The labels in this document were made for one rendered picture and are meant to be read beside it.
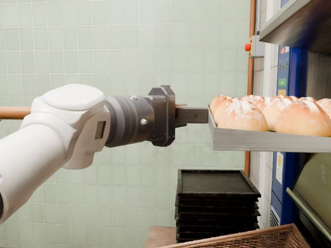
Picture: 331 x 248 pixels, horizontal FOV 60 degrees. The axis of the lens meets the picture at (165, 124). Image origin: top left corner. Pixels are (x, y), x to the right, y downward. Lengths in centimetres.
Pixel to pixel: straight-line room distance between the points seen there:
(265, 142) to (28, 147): 26
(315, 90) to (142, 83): 114
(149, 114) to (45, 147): 22
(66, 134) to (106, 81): 156
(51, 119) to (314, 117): 32
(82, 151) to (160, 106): 18
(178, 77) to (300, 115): 147
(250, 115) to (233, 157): 151
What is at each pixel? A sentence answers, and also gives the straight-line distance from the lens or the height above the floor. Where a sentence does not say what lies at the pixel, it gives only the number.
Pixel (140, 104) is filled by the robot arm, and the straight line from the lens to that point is 49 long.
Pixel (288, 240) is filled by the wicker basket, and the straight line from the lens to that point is 101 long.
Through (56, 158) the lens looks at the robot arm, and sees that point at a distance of 35.
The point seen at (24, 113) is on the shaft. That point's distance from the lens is 72.
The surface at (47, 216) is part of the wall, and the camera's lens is 229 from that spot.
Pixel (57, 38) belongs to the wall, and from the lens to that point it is 205.
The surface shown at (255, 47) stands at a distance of 150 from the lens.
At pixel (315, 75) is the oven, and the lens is 97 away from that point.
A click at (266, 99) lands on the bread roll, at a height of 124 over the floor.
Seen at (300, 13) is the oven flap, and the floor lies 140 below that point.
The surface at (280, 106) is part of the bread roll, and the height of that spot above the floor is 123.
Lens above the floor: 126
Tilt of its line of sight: 7 degrees down
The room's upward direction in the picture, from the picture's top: straight up
